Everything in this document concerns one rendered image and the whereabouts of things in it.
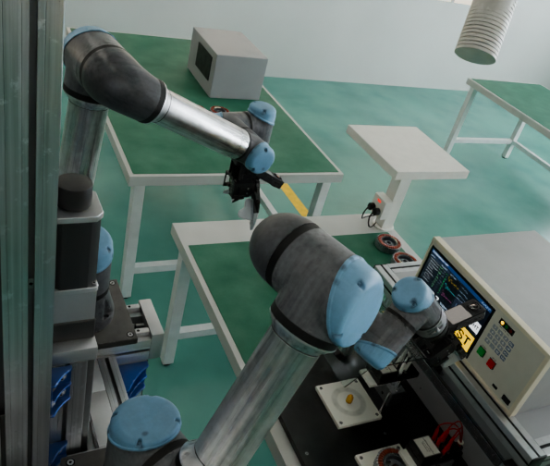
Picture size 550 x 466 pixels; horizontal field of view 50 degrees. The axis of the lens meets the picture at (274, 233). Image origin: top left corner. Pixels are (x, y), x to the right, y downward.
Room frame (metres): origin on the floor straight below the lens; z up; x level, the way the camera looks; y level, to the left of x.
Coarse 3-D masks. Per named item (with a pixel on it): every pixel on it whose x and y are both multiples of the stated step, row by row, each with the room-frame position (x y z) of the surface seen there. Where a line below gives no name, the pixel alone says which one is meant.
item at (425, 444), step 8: (416, 440) 1.09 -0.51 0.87; (424, 440) 1.10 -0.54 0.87; (432, 440) 1.11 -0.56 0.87; (448, 440) 1.15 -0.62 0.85; (408, 448) 1.09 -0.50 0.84; (416, 448) 1.07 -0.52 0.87; (424, 448) 1.07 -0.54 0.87; (432, 448) 1.08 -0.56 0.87; (440, 448) 1.11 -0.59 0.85; (400, 456) 1.07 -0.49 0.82; (408, 456) 1.07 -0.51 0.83; (416, 456) 1.06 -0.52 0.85; (424, 456) 1.05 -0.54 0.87; (432, 456) 1.06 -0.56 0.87; (440, 456) 1.07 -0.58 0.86; (448, 456) 1.09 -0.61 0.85; (456, 456) 1.10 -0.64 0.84; (408, 464) 1.04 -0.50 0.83; (416, 464) 1.05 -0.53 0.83; (424, 464) 1.04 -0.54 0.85; (432, 464) 1.06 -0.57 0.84
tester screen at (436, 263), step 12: (432, 252) 1.37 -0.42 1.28; (432, 264) 1.36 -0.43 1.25; (444, 264) 1.33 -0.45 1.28; (420, 276) 1.37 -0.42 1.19; (432, 276) 1.34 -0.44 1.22; (444, 276) 1.31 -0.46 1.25; (456, 276) 1.28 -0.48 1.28; (432, 288) 1.33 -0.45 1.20; (444, 288) 1.30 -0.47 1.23; (456, 288) 1.27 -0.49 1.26; (468, 288) 1.24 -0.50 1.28; (444, 300) 1.28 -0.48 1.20; (480, 300) 1.21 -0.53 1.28; (480, 324) 1.18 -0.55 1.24
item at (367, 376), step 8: (384, 368) 1.27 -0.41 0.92; (392, 368) 1.28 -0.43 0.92; (408, 368) 1.33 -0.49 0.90; (368, 376) 1.27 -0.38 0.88; (376, 376) 1.26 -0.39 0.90; (384, 376) 1.25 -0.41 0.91; (392, 376) 1.27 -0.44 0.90; (400, 376) 1.29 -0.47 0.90; (408, 376) 1.30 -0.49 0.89; (416, 376) 1.32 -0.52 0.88; (368, 384) 1.24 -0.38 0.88; (376, 384) 1.25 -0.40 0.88; (384, 384) 1.25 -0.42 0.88; (392, 384) 1.32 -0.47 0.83; (400, 384) 1.30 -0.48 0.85
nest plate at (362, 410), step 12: (336, 384) 1.30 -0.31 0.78; (360, 384) 1.33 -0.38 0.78; (324, 396) 1.24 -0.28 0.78; (336, 396) 1.25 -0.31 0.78; (360, 396) 1.28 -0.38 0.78; (336, 408) 1.21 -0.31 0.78; (348, 408) 1.22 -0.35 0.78; (360, 408) 1.23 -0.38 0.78; (372, 408) 1.25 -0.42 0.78; (336, 420) 1.17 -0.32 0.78; (348, 420) 1.18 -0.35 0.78; (360, 420) 1.19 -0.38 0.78; (372, 420) 1.21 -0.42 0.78
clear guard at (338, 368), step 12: (384, 300) 1.39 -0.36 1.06; (348, 348) 1.17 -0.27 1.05; (408, 348) 1.22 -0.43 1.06; (336, 360) 1.14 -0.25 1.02; (348, 360) 1.14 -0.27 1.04; (360, 360) 1.13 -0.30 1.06; (396, 360) 1.16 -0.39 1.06; (408, 360) 1.17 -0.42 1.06; (336, 372) 1.11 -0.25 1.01; (348, 372) 1.11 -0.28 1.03; (360, 372) 1.10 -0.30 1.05; (348, 384) 1.08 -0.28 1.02
